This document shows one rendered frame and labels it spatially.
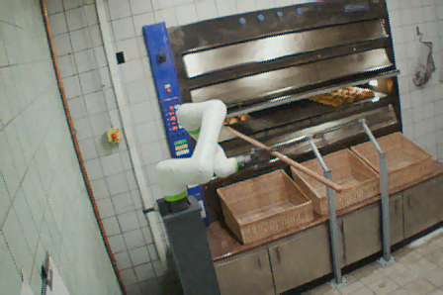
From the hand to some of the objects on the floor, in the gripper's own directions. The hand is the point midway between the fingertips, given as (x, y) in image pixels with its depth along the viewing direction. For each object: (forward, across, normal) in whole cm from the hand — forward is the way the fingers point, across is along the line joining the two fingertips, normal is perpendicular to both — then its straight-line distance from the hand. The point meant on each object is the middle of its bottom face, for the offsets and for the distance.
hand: (273, 153), depth 282 cm
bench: (+47, +119, -30) cm, 131 cm away
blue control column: (-46, +119, -153) cm, 199 cm away
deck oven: (+51, +119, -153) cm, 200 cm away
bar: (+29, +119, -9) cm, 123 cm away
